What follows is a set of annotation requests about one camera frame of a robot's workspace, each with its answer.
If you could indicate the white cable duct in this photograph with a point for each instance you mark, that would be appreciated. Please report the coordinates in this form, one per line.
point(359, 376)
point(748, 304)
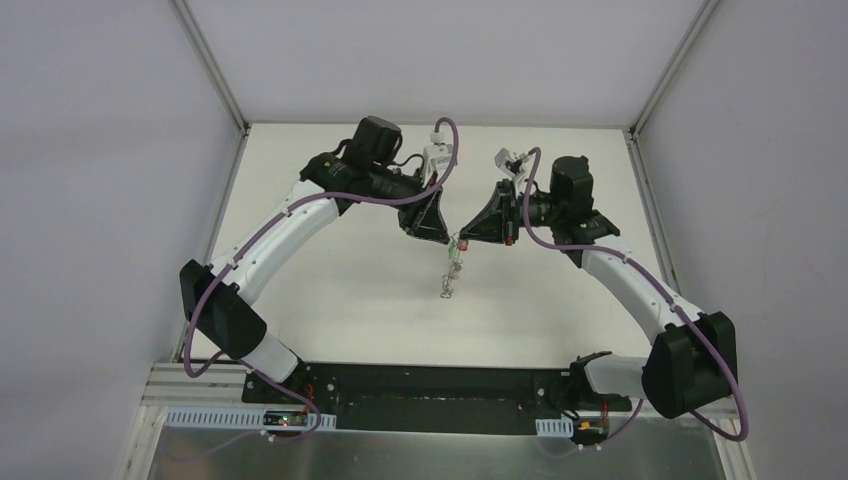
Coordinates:
point(561, 427)
point(282, 420)

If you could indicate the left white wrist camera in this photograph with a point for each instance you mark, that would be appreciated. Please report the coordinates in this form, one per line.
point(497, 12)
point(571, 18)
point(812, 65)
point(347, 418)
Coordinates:
point(436, 159)

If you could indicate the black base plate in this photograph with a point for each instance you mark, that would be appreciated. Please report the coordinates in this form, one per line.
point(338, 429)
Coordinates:
point(438, 399)

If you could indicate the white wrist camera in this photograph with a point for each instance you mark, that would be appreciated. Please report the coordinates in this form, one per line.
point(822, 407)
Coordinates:
point(436, 159)
point(516, 166)

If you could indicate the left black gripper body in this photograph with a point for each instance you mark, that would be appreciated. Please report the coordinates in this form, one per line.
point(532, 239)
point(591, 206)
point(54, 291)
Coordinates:
point(414, 206)

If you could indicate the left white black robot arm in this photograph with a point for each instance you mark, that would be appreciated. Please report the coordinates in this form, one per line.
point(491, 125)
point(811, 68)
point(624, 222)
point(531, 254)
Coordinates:
point(218, 296)

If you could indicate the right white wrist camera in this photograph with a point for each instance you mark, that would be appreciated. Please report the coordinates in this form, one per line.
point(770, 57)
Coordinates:
point(516, 166)

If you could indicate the left white cable duct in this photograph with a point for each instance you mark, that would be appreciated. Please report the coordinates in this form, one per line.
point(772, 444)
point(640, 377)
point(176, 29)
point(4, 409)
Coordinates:
point(282, 420)

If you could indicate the aluminium frame rail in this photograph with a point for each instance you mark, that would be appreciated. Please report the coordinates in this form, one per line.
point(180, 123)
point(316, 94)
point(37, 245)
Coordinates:
point(168, 385)

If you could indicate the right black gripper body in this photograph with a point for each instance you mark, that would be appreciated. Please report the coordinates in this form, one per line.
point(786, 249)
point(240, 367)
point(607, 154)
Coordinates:
point(508, 211)

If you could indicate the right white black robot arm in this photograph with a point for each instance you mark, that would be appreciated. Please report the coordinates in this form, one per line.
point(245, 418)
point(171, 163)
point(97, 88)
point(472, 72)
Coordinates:
point(692, 358)

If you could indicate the right white cable duct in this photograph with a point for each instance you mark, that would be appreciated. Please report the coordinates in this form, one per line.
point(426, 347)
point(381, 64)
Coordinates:
point(561, 427)

